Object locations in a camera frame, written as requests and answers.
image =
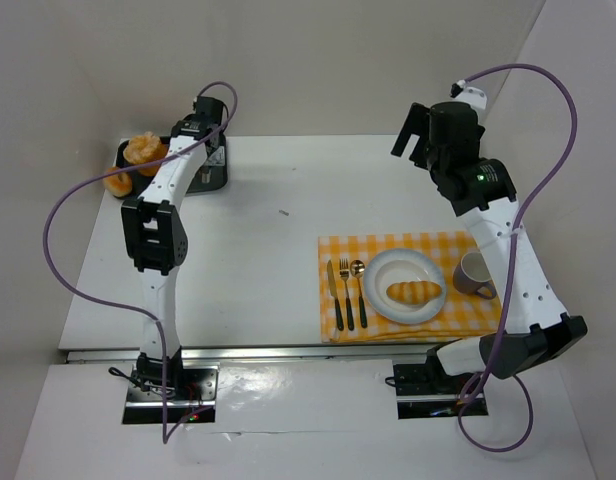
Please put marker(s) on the knife with black handle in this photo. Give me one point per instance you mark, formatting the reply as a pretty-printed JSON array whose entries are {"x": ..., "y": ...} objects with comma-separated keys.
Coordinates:
[{"x": 334, "y": 294}]

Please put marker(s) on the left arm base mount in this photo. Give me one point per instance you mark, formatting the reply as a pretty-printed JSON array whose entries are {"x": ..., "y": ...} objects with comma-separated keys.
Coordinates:
[{"x": 190, "y": 392}]

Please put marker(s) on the small round bagel bread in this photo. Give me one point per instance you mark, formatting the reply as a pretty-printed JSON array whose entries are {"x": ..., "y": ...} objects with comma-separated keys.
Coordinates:
[{"x": 117, "y": 183}]

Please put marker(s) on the fork with black handle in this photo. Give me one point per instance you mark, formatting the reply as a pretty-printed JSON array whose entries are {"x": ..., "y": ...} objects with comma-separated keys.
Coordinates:
[{"x": 344, "y": 273}]

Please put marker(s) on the striped golden bread roll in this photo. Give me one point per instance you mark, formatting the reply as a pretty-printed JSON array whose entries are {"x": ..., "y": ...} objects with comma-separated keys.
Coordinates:
[{"x": 414, "y": 293}]

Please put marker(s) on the metal tongs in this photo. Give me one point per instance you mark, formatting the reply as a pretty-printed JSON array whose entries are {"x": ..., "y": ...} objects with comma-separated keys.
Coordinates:
[{"x": 215, "y": 161}]

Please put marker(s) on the purple mug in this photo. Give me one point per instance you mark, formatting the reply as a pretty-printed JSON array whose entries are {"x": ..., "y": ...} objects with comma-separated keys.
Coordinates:
[{"x": 472, "y": 277}]

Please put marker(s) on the yellow checkered cloth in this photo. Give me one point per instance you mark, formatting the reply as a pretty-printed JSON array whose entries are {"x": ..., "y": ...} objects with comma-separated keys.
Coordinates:
[{"x": 461, "y": 315}]

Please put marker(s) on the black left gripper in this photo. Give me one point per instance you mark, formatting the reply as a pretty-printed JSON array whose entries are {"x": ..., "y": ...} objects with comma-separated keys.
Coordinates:
[{"x": 211, "y": 163}]

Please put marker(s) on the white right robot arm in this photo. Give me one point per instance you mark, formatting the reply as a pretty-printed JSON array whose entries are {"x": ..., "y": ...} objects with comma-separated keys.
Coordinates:
[{"x": 537, "y": 327}]

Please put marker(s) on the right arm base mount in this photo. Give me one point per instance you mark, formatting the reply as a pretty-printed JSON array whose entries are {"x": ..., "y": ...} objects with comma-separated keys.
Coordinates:
[{"x": 424, "y": 390}]

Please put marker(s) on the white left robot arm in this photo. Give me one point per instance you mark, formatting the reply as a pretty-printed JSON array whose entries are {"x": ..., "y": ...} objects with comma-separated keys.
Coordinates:
[{"x": 156, "y": 240}]

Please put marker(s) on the gold spoon black handle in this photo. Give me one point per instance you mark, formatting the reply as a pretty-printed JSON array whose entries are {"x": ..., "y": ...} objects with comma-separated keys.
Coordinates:
[{"x": 357, "y": 269}]

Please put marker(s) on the aluminium front rail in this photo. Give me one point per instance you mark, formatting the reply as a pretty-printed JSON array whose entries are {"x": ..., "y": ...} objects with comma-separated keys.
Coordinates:
[{"x": 304, "y": 352}]

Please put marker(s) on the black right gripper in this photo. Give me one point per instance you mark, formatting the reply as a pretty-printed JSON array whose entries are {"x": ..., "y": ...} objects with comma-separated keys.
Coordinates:
[{"x": 414, "y": 133}]

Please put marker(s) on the tall orange muffin bread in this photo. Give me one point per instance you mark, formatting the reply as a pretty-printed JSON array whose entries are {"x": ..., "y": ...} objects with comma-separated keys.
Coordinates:
[{"x": 143, "y": 149}]

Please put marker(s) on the white plate blue rim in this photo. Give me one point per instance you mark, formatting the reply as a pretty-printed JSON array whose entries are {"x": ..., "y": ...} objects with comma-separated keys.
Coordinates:
[{"x": 402, "y": 265}]

